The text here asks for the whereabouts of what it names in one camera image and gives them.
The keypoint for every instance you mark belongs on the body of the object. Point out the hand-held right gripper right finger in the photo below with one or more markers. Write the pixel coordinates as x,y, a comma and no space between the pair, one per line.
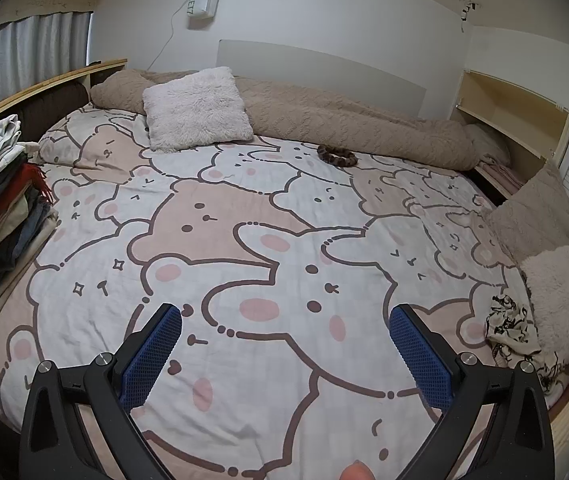
420,355

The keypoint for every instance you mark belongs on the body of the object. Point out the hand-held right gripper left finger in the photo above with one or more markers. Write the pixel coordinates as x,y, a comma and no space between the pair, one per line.
150,355

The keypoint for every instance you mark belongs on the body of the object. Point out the black and white printed garment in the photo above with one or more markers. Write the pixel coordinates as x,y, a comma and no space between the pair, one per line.
510,326

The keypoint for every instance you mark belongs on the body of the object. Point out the person's right hand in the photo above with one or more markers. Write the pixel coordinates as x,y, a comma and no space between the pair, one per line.
357,471

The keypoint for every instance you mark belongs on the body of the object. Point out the cream fluffy pillow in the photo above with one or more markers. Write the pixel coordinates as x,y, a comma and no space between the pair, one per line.
564,300

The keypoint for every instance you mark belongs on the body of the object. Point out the beige quilted pillow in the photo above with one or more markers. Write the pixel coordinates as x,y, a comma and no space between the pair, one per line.
534,215

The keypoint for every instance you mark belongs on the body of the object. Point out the bear print bed sheet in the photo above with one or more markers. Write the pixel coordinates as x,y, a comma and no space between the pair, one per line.
264,210

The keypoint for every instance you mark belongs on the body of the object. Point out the pink folded blanket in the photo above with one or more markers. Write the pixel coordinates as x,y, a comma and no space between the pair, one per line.
502,177

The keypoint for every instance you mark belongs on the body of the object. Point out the brown scrunchie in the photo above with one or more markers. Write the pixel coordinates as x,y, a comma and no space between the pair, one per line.
337,155

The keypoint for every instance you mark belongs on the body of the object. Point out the white fluffy pillow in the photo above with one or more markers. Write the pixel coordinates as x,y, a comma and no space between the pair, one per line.
194,110

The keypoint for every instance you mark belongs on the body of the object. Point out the cream shelf cabinet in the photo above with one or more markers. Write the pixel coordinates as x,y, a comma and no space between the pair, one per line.
509,105

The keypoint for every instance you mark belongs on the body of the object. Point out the brown headboard cushion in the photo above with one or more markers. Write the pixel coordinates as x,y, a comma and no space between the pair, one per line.
54,105

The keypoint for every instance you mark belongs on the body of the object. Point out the wooden headboard shelf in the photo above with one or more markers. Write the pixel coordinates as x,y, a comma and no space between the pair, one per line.
39,85

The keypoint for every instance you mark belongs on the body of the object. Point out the grey curtain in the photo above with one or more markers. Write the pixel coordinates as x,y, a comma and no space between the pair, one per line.
24,55

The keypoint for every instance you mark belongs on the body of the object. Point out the white wall panel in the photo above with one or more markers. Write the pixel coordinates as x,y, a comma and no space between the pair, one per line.
324,67

